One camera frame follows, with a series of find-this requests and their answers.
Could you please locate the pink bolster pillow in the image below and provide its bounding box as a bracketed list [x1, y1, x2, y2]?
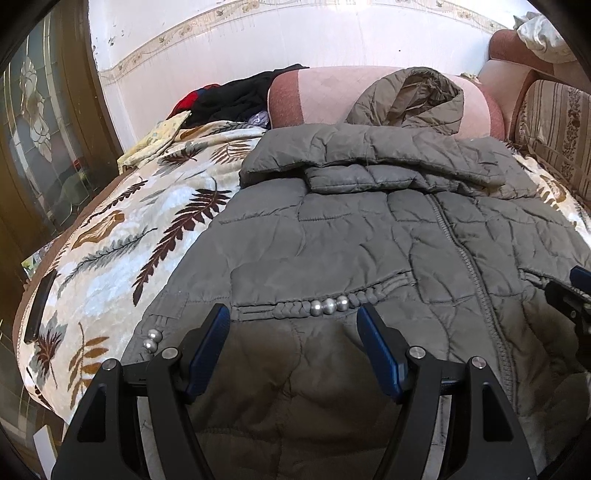
[267, 66, 506, 140]

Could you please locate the pink padded headboard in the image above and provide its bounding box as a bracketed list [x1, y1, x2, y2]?
[476, 29, 590, 140]

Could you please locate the grey quilted hooded jacket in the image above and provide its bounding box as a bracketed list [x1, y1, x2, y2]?
[136, 89, 590, 479]

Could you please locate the leaf pattern bed blanket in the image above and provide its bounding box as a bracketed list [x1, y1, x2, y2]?
[15, 120, 591, 425]

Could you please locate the black smartphone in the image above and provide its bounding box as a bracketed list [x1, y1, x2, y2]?
[24, 269, 57, 344]

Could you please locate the yellow patterned cloth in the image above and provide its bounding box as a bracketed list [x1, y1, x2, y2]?
[117, 111, 190, 174]

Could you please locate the floral box beside bed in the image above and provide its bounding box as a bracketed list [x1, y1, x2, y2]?
[21, 239, 57, 281]

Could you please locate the black garment pile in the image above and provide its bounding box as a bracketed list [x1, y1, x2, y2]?
[182, 64, 305, 129]

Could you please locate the red garment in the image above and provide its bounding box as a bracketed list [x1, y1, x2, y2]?
[168, 84, 219, 119]

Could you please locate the white cloth on headboard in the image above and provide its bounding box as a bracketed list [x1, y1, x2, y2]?
[514, 12, 576, 64]

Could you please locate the wooden stained glass door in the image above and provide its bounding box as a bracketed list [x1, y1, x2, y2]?
[1, 1, 121, 294]

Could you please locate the striped brown cushion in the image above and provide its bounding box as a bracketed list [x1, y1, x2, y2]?
[514, 80, 590, 206]

